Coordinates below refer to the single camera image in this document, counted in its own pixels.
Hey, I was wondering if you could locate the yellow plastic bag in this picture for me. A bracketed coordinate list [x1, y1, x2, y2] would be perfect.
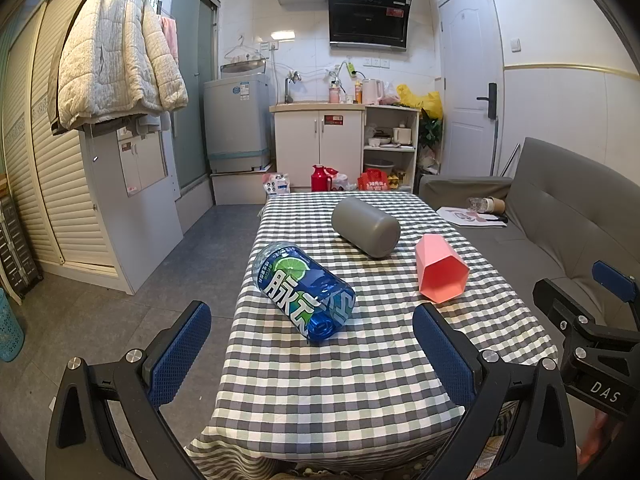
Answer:
[396, 84, 445, 120]

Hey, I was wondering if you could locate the blue plastic drink bottle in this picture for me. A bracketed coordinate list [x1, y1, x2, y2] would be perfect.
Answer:
[252, 241, 357, 345]

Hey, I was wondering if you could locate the pink cup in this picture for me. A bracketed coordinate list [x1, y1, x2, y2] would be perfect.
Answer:
[415, 233, 471, 306]

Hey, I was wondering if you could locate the grey sofa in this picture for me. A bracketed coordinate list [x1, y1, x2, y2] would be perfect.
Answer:
[419, 136, 640, 343]

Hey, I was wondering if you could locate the metal faucet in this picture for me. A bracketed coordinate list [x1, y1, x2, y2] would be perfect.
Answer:
[284, 71, 303, 104]

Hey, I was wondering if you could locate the frosted glass door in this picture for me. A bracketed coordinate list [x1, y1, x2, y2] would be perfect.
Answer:
[169, 0, 221, 197]

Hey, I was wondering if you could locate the white louvred wardrobe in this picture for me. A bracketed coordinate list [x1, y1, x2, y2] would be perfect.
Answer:
[0, 0, 122, 281]

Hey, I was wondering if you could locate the grey cup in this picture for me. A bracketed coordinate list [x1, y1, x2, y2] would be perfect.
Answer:
[331, 196, 402, 260]

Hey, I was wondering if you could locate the red thermos jug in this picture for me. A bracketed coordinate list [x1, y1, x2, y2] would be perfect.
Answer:
[310, 164, 334, 193]

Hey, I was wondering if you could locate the black door handle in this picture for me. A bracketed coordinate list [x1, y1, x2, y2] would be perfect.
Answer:
[477, 82, 499, 119]

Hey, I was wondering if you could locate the black range hood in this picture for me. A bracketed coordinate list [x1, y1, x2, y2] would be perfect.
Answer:
[325, 0, 415, 51]

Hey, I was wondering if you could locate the green plant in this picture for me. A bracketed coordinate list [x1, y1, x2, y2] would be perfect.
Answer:
[417, 109, 445, 152]

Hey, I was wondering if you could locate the grey checkered tablecloth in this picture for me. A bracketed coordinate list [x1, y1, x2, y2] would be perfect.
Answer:
[185, 191, 559, 480]

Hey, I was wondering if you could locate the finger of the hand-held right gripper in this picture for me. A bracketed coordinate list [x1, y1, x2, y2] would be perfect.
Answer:
[532, 277, 640, 356]
[591, 260, 640, 306]

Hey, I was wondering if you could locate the teal perforated basket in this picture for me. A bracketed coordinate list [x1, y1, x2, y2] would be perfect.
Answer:
[0, 287, 25, 364]

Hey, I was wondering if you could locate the wire clothes hanger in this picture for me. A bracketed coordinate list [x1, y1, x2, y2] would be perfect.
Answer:
[223, 35, 257, 61]

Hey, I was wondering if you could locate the white electric kettle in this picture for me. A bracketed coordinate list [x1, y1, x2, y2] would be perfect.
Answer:
[360, 78, 386, 106]

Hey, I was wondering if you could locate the printed paper sheet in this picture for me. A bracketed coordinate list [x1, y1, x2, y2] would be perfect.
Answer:
[437, 206, 509, 230]

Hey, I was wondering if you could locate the red plastic bag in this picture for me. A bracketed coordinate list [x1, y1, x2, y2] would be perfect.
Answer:
[357, 169, 391, 192]

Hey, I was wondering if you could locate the pink towel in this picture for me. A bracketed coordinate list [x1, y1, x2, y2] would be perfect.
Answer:
[159, 16, 180, 64]

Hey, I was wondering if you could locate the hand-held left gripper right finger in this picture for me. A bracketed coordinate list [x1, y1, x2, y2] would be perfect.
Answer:
[412, 302, 581, 480]

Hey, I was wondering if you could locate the white door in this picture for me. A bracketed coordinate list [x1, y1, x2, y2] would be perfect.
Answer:
[438, 0, 504, 177]

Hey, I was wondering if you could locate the person's right hand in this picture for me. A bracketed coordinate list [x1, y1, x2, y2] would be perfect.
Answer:
[577, 409, 624, 467]

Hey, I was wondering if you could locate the white open shelf unit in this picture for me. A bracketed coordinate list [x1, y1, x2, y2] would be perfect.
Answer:
[362, 105, 421, 194]

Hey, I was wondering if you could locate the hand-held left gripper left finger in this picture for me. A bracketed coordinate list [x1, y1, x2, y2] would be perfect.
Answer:
[46, 301, 212, 480]

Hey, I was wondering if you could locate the grey washing machine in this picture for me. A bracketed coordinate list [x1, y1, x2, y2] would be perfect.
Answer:
[203, 72, 271, 174]

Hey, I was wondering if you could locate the white quilted jacket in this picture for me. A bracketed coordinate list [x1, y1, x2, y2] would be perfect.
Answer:
[56, 0, 189, 132]

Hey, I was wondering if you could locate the white washing machine platform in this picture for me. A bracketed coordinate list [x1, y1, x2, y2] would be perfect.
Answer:
[209, 162, 276, 206]

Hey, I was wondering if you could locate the white plastic packet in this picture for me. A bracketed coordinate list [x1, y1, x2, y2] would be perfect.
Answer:
[262, 172, 292, 196]

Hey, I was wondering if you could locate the white sink cabinet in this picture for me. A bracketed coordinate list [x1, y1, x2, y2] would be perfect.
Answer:
[269, 102, 366, 194]

